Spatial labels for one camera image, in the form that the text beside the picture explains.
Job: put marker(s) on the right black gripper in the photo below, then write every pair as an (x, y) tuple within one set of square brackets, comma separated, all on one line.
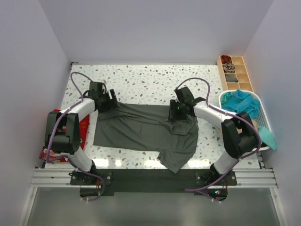
[(172, 113)]

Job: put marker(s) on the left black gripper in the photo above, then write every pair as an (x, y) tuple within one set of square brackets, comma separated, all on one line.
[(110, 105)]

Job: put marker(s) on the dark grey t shirt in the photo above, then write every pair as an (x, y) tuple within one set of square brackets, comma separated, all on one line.
[(147, 128)]

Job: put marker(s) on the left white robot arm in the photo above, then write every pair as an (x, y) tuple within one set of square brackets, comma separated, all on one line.
[(79, 160)]

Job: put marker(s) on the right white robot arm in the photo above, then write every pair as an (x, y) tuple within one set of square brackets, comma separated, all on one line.
[(238, 132)]

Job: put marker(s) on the grey rolled socks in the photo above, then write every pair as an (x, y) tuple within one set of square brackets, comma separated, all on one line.
[(230, 78)]

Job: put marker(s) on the teal t shirt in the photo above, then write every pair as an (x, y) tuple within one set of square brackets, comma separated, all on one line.
[(244, 103)]

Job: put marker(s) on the patterned rolled socks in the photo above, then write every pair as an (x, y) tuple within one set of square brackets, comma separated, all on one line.
[(229, 68)]

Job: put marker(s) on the red black rolled socks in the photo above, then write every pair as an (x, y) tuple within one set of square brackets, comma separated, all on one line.
[(225, 59)]

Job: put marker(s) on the wooden compartment organizer box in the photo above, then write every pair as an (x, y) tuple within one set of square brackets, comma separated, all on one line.
[(241, 73)]

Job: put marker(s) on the white perforated laundry basket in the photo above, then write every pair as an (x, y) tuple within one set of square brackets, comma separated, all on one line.
[(261, 113)]

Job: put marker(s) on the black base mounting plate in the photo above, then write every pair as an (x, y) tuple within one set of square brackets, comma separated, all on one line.
[(139, 181)]

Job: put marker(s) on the aluminium rail frame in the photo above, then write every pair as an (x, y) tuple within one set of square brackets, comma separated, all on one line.
[(43, 178)]

